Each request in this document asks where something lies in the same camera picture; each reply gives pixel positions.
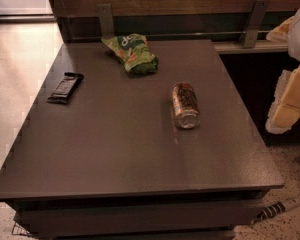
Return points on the wooden wall shelf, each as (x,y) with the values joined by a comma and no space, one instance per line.
(260,46)

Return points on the wire rack corner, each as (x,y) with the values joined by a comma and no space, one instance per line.
(18,229)

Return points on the orange soda can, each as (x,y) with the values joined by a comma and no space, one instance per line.
(185,106)

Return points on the green chip bag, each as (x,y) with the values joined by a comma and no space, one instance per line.
(134,53)

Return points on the metal bracket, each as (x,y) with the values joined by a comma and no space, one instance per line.
(106,20)
(249,36)

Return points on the striped object on floor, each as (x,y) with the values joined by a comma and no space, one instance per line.
(276,209)

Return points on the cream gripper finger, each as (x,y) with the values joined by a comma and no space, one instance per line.
(284,111)
(281,32)

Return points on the right metal bracket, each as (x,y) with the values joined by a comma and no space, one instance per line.
(249,36)

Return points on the dark chocolate bar wrapper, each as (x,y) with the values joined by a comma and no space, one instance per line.
(64,90)

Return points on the left metal bracket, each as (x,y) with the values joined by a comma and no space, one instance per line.
(106,20)

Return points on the dark cabinet drawer base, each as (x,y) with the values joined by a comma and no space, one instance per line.
(206,216)

